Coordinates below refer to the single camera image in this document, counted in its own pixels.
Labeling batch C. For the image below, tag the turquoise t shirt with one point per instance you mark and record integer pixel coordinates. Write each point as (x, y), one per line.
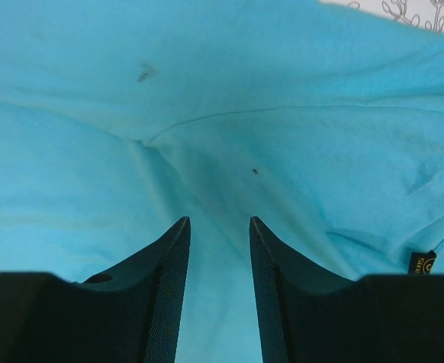
(119, 117)

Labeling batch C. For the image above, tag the floral patterned table cloth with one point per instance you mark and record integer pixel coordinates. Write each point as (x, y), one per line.
(428, 16)

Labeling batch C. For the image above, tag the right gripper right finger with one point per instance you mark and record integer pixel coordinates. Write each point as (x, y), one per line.
(309, 314)

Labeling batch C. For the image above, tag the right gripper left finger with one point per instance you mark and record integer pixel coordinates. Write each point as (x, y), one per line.
(130, 312)

